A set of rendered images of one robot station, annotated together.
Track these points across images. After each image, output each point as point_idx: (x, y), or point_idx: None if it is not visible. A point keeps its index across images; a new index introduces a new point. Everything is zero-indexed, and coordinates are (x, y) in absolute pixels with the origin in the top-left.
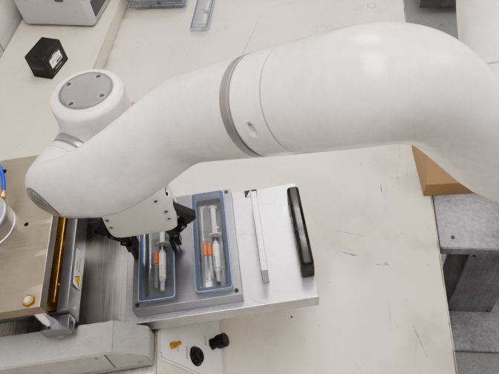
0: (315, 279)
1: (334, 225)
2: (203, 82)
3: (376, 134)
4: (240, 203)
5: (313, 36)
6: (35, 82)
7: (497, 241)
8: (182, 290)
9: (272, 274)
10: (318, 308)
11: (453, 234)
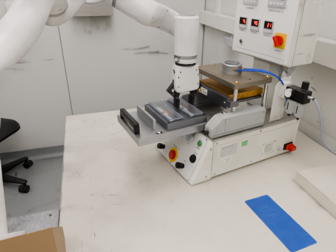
0: (119, 117)
1: (123, 206)
2: None
3: None
4: (161, 129)
5: None
6: None
7: (22, 218)
8: (166, 102)
9: (137, 115)
10: (124, 172)
11: (49, 216)
